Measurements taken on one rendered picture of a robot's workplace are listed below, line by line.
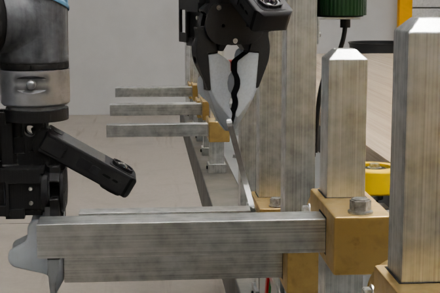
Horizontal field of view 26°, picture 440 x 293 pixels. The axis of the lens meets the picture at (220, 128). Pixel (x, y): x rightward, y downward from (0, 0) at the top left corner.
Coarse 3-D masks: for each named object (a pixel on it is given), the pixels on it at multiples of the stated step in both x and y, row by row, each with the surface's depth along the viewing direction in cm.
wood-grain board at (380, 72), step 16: (320, 64) 322; (368, 64) 322; (384, 64) 322; (368, 80) 265; (384, 80) 265; (368, 96) 227; (384, 96) 227; (320, 112) 198; (368, 112) 197; (384, 112) 197; (368, 128) 175; (384, 128) 175; (368, 144) 158; (384, 144) 158; (368, 160) 155; (384, 160) 145
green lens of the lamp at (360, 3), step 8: (320, 0) 108; (328, 0) 107; (336, 0) 107; (344, 0) 107; (352, 0) 107; (360, 0) 108; (320, 8) 108; (328, 8) 107; (336, 8) 107; (344, 8) 107; (352, 8) 107; (360, 8) 108
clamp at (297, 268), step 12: (312, 252) 105; (288, 264) 105; (300, 264) 105; (312, 264) 105; (288, 276) 105; (300, 276) 105; (312, 276) 105; (288, 288) 105; (300, 288) 105; (312, 288) 105
